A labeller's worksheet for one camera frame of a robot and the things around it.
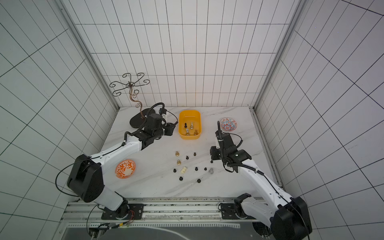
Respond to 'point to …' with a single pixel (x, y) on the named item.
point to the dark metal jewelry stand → (137, 81)
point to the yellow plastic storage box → (190, 124)
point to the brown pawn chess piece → (194, 154)
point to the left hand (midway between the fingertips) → (172, 127)
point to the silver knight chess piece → (192, 127)
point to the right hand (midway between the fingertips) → (213, 147)
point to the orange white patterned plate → (125, 169)
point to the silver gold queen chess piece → (187, 133)
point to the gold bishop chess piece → (195, 133)
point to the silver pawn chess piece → (211, 171)
